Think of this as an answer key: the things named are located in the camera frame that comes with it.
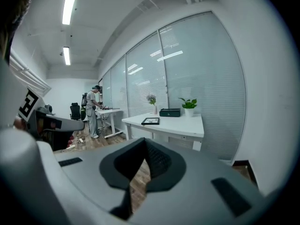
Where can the green potted plant white pot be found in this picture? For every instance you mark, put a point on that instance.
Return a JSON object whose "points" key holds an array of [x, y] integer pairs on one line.
{"points": [[189, 107]]}

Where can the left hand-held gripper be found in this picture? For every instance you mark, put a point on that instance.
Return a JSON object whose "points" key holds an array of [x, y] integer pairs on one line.
{"points": [[28, 104]]}

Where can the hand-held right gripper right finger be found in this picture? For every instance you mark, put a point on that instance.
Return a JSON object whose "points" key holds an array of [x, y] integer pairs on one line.
{"points": [[201, 196]]}

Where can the long ceiling light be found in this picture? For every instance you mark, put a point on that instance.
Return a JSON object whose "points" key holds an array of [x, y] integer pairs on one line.
{"points": [[66, 55], [69, 5]]}

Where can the white standing desk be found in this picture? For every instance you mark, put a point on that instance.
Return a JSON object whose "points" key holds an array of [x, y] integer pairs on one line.
{"points": [[110, 116]]}

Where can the white vase with purple flowers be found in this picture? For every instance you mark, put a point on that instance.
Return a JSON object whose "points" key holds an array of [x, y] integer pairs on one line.
{"points": [[152, 103]]}

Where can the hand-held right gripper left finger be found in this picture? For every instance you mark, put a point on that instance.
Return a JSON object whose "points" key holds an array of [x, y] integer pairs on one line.
{"points": [[89, 172]]}

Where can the white wall pipes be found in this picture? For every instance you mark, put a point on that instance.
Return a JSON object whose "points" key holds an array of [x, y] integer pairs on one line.
{"points": [[28, 75]]}

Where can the black office chair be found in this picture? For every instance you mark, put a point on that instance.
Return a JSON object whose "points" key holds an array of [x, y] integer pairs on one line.
{"points": [[75, 111]]}

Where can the black picture frame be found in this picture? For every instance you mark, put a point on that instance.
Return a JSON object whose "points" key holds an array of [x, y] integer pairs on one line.
{"points": [[150, 121]]}

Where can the black box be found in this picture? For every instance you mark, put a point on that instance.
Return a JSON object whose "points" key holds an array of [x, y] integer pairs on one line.
{"points": [[170, 112]]}

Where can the glass partition with blinds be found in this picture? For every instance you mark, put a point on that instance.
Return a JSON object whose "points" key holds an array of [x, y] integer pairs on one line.
{"points": [[187, 83]]}

